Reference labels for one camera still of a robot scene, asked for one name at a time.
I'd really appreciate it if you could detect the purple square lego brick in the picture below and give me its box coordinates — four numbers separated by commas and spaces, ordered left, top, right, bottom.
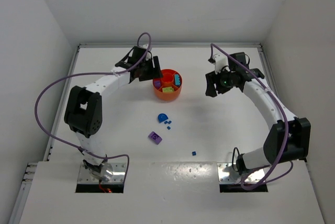
148, 131, 162, 145

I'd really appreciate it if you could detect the metal base plate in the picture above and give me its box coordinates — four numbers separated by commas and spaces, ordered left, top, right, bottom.
217, 163, 265, 185
77, 163, 127, 185

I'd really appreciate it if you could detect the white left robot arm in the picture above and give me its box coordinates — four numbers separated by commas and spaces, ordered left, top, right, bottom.
64, 46, 163, 180

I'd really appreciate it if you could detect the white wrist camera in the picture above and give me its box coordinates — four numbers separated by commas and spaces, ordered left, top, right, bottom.
208, 53, 229, 74
140, 48, 152, 61

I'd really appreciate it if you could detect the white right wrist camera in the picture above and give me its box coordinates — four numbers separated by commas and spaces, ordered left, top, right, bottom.
208, 53, 229, 74

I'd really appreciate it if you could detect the light green rounded lego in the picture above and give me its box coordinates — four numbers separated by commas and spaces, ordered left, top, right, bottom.
162, 86, 174, 93

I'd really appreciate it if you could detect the teal long lego brick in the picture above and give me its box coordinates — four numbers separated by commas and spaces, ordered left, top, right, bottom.
174, 74, 182, 87

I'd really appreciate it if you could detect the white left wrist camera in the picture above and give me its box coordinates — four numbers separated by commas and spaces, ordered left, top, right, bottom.
140, 48, 152, 61

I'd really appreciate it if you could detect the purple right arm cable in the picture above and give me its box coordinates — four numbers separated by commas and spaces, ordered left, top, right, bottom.
208, 43, 294, 191

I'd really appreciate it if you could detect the blue arch lego piece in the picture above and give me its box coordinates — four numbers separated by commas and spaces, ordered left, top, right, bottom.
158, 113, 169, 123

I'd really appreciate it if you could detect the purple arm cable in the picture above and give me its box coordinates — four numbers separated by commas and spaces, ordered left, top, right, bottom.
35, 32, 130, 177
208, 43, 294, 191

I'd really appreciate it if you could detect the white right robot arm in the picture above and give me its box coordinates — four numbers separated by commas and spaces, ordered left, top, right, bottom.
205, 52, 311, 174

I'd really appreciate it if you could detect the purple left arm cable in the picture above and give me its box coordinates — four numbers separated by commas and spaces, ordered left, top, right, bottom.
35, 32, 130, 177

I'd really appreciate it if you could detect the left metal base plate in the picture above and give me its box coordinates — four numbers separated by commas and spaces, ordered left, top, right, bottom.
77, 163, 127, 185

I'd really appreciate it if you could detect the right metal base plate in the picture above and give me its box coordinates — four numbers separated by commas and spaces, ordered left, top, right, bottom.
217, 163, 265, 185

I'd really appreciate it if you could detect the orange round divided container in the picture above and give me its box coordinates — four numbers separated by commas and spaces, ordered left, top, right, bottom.
152, 69, 183, 102

